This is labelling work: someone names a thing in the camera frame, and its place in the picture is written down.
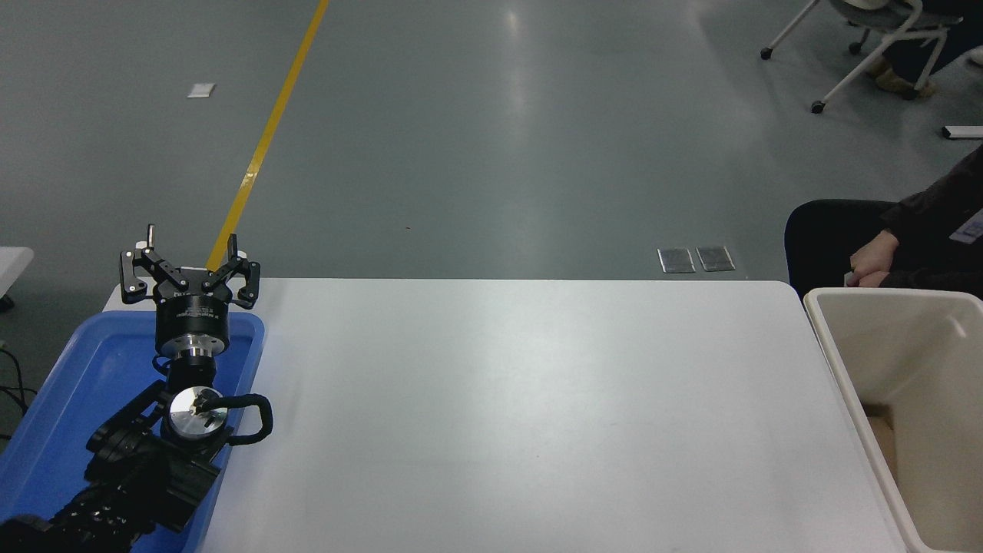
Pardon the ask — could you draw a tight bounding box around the tan paper ball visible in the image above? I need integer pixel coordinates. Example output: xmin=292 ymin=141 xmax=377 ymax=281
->
xmin=864 ymin=405 xmax=898 ymax=492

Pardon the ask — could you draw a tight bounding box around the large pale plastic bin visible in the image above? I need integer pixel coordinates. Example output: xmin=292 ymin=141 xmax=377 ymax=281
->
xmin=803 ymin=287 xmax=983 ymax=553

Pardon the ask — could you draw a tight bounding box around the person's hand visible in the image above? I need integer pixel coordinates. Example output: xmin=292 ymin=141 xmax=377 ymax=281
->
xmin=848 ymin=230 xmax=900 ymax=288

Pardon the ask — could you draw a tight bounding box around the white frame wheeled chair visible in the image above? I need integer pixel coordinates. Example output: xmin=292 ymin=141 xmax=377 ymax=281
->
xmin=760 ymin=0 xmax=961 ymax=115

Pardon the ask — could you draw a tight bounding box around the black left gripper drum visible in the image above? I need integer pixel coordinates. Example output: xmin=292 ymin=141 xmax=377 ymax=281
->
xmin=155 ymin=288 xmax=232 ymax=352

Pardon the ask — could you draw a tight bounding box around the white badge card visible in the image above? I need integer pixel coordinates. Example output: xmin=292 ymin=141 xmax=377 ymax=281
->
xmin=950 ymin=207 xmax=983 ymax=246

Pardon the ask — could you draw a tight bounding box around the black floor cable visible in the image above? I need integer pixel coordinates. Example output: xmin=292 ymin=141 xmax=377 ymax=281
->
xmin=0 ymin=342 xmax=37 ymax=443

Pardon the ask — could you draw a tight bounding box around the small white side table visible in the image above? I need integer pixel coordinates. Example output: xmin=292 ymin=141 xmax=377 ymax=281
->
xmin=0 ymin=247 xmax=35 ymax=313

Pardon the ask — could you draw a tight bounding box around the person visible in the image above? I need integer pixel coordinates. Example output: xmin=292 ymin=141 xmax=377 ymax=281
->
xmin=864 ymin=0 xmax=983 ymax=101
xmin=784 ymin=144 xmax=983 ymax=300

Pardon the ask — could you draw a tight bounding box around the blue plastic tray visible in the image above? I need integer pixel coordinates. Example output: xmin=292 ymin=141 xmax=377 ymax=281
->
xmin=0 ymin=311 xmax=266 ymax=553

